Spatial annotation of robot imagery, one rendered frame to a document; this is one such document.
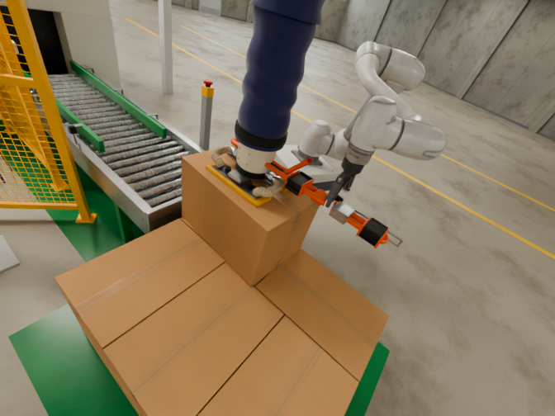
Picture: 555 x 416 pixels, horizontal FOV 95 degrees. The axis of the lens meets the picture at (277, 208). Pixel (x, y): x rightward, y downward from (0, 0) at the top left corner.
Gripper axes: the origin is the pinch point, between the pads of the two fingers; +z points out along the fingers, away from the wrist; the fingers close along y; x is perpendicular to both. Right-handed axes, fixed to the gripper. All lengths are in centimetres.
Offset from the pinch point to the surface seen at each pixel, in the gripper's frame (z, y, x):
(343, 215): -1.2, 4.5, 6.5
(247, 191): 10.5, 13.7, -32.8
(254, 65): -37, 12, -42
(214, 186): 14, 21, -46
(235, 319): 53, 38, -6
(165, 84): 92, -152, -364
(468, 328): 108, -116, 115
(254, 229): 17.0, 21.8, -18.8
